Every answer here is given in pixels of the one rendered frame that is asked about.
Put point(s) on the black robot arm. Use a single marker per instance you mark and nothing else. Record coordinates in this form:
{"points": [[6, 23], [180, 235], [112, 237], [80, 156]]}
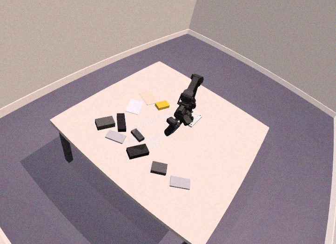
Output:
{"points": [[188, 100]]}

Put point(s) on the yellow flat block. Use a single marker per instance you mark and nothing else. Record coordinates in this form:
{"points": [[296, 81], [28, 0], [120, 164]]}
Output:
{"points": [[162, 105]]}

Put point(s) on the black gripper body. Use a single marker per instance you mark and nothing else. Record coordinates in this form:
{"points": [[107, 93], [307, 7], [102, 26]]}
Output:
{"points": [[173, 121]]}

